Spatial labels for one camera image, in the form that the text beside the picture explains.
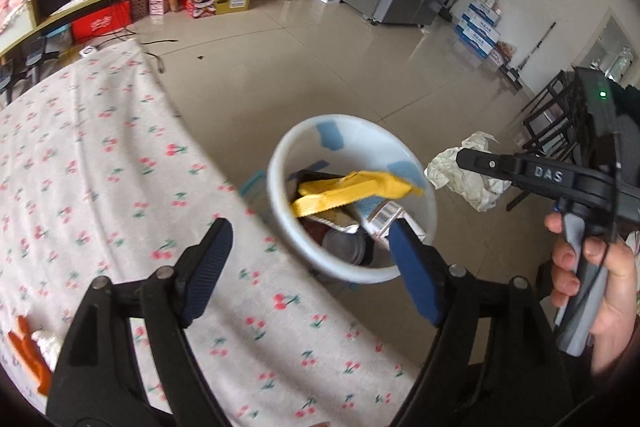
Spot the flat red box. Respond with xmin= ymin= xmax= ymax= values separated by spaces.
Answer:
xmin=69 ymin=3 xmax=134 ymax=44

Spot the stack of blue white cartons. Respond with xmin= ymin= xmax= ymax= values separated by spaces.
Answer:
xmin=453 ymin=0 xmax=504 ymax=60

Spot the white plastic bin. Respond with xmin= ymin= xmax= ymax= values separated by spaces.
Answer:
xmin=266 ymin=114 xmax=439 ymax=286

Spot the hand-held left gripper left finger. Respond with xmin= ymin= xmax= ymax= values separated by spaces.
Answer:
xmin=45 ymin=217 xmax=235 ymax=427

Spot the black chair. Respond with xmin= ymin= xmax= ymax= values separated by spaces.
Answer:
xmin=504 ymin=68 xmax=597 ymax=214

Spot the person's right hand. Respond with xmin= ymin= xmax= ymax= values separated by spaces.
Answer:
xmin=544 ymin=211 xmax=639 ymax=376

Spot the white paper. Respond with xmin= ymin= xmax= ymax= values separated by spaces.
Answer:
xmin=423 ymin=131 xmax=512 ymax=214

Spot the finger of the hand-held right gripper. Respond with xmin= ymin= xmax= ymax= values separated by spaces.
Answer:
xmin=455 ymin=147 xmax=582 ymax=204

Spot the yellow snack bag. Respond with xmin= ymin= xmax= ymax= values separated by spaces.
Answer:
xmin=290 ymin=169 xmax=426 ymax=220

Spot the crushed red drink can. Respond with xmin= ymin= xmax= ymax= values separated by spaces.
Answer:
xmin=321 ymin=228 xmax=375 ymax=268

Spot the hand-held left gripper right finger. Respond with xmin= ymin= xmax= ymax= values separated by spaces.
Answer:
xmin=387 ymin=217 xmax=594 ymax=427

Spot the long handled mop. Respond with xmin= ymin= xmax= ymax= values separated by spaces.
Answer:
xmin=506 ymin=20 xmax=559 ymax=84

